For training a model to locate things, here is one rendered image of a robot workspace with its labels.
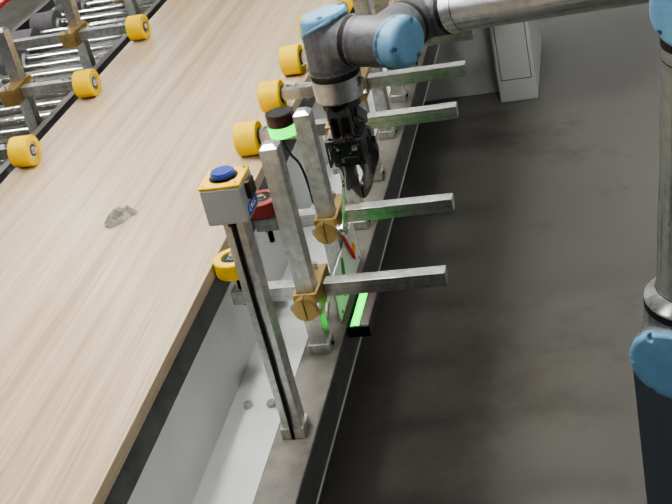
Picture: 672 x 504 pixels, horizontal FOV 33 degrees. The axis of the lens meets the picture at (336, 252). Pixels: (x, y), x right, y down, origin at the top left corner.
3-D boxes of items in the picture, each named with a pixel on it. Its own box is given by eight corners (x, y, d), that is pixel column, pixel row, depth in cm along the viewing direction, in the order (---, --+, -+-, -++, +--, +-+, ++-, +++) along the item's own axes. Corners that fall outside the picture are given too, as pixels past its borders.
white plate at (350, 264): (362, 256, 259) (353, 218, 254) (343, 321, 237) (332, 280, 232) (359, 257, 259) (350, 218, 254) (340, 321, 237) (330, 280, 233)
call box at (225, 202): (260, 205, 189) (249, 163, 186) (250, 226, 183) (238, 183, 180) (220, 210, 191) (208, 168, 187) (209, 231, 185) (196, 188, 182)
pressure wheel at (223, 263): (250, 288, 238) (237, 240, 232) (272, 299, 232) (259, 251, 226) (219, 306, 234) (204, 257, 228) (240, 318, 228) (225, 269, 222)
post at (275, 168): (334, 351, 232) (279, 136, 210) (331, 361, 229) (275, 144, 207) (318, 352, 233) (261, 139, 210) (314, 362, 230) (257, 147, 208)
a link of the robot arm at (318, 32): (330, 19, 196) (284, 18, 202) (344, 87, 202) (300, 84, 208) (360, -1, 203) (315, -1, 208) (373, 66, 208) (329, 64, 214)
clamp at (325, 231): (349, 212, 253) (345, 192, 250) (339, 243, 241) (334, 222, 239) (325, 215, 254) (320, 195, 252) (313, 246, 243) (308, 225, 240)
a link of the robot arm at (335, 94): (315, 69, 213) (366, 62, 211) (321, 93, 216) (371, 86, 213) (306, 87, 206) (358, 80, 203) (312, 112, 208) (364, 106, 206)
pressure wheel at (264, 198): (293, 230, 256) (281, 184, 251) (286, 248, 249) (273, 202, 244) (259, 233, 258) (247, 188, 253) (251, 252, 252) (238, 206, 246)
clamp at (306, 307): (335, 283, 233) (330, 262, 230) (323, 320, 221) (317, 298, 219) (306, 286, 234) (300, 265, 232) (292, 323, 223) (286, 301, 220)
